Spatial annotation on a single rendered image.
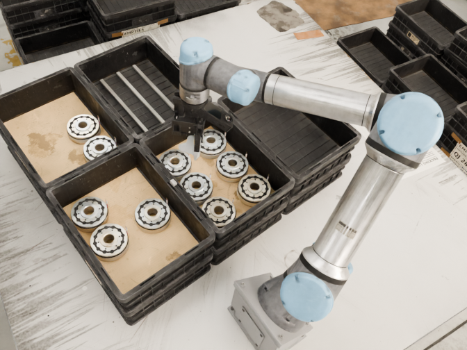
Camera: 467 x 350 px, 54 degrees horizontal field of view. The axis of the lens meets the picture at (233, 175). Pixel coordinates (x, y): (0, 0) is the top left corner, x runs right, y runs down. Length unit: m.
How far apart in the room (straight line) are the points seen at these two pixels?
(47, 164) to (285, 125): 0.80
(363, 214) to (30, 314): 0.96
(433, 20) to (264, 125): 1.81
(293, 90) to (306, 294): 0.47
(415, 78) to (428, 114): 1.80
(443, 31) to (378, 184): 2.25
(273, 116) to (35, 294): 0.95
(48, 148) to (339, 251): 0.99
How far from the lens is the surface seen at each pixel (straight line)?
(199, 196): 1.38
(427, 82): 2.74
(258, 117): 1.64
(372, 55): 2.94
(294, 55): 2.11
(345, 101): 1.09
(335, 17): 3.62
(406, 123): 0.92
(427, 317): 1.57
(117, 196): 1.43
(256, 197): 1.40
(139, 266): 1.32
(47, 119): 1.66
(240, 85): 1.02
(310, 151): 1.58
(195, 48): 1.05
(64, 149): 1.57
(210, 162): 1.50
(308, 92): 1.11
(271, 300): 1.21
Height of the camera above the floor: 2.04
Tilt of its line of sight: 55 degrees down
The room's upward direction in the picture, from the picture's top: 9 degrees clockwise
